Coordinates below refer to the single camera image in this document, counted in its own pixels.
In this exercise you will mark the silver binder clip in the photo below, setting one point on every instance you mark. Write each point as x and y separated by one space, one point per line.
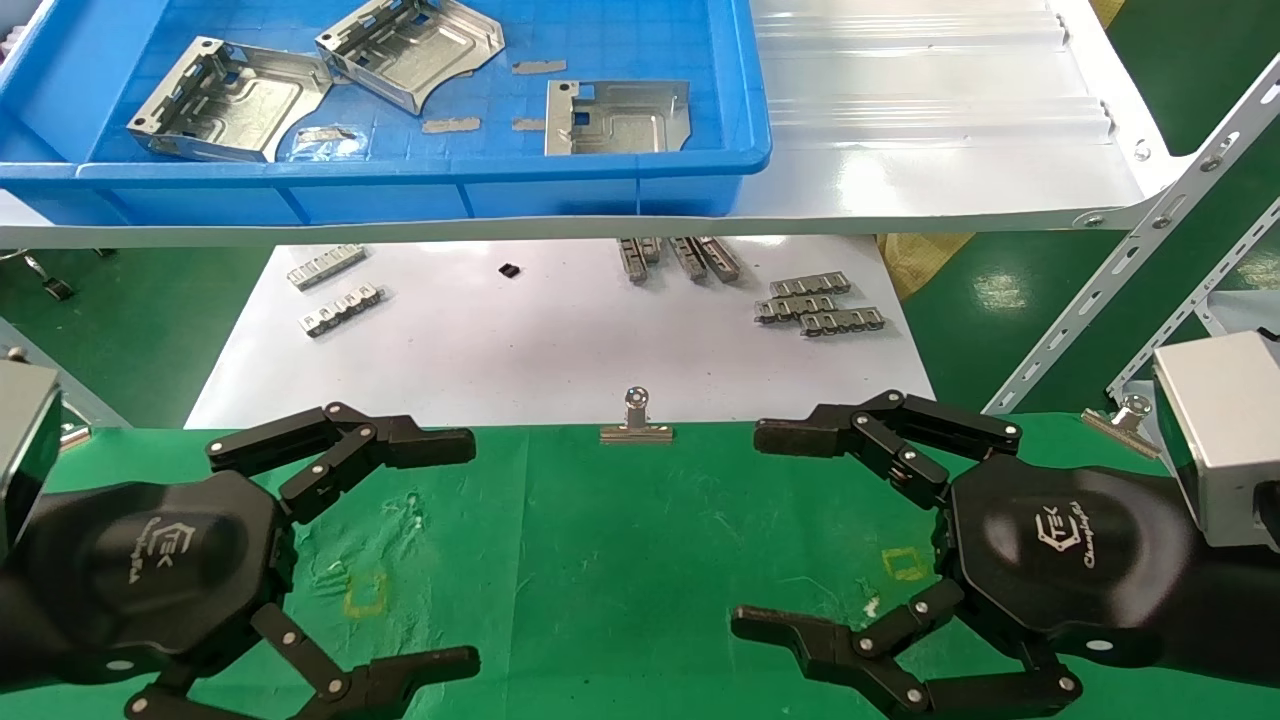
636 425
75 435
1122 425

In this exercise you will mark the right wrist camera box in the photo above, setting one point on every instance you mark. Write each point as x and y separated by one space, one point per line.
1225 430

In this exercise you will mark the grey tape strip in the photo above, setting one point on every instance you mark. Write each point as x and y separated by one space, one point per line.
540 67
528 124
450 125

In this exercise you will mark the black stool chrome base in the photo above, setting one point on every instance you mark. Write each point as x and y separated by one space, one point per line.
55 288

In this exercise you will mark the blue plastic bin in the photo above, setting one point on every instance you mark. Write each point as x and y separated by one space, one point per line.
400 190

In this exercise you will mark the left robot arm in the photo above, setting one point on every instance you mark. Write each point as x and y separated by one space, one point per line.
15 620

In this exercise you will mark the flat sheet metal bracket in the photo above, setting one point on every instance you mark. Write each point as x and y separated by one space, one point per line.
625 125

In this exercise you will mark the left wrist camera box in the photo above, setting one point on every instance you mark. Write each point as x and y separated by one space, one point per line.
25 450

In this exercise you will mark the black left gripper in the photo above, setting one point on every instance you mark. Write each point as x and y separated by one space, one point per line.
150 570

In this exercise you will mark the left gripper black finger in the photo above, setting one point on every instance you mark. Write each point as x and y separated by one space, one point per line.
420 445

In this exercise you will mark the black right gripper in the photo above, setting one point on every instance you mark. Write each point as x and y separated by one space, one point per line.
1070 560

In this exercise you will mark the white perforated shelf post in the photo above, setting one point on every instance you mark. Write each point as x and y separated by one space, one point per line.
1100 290
1190 305
95 405

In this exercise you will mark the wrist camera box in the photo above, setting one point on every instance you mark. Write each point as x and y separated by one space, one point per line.
25 450
1225 430

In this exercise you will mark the sheet metal bracket with walls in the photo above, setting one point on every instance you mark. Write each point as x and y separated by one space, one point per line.
240 105

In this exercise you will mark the sheet metal bracket curved cutout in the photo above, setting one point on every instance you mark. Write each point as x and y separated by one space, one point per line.
420 55

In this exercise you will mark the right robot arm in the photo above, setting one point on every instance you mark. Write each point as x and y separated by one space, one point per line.
1240 610

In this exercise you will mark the white metal shelf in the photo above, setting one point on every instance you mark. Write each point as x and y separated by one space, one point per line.
900 160

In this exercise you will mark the crumpled clear tape patch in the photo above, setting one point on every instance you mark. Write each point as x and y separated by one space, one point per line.
325 140

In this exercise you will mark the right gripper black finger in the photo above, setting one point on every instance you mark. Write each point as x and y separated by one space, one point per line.
800 435

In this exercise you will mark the green table cloth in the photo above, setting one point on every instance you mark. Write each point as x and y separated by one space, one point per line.
600 560

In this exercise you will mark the yellow woven bag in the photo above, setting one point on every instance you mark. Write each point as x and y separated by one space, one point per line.
920 262

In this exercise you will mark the white board sheet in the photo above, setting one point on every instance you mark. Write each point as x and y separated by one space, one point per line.
550 345

